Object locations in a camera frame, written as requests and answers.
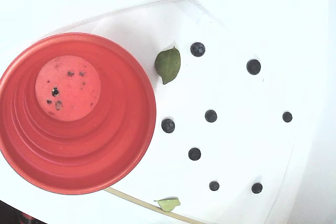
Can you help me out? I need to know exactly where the red collapsible silicone cup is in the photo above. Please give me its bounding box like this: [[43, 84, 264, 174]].
[[0, 32, 158, 196]]

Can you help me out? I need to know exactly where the dark green leaf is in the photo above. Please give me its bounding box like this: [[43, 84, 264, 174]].
[[154, 46, 182, 86]]

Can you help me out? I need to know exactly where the white paper sheet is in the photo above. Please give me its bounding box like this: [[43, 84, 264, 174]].
[[89, 0, 309, 224]]

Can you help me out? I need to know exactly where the light green leaf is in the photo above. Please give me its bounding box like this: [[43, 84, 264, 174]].
[[153, 196, 182, 212]]

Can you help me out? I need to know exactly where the thin wooden stick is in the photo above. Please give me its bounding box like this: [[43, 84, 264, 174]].
[[104, 186, 208, 224]]

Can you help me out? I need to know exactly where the dark red background object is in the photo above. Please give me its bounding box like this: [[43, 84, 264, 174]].
[[15, 212, 40, 224]]

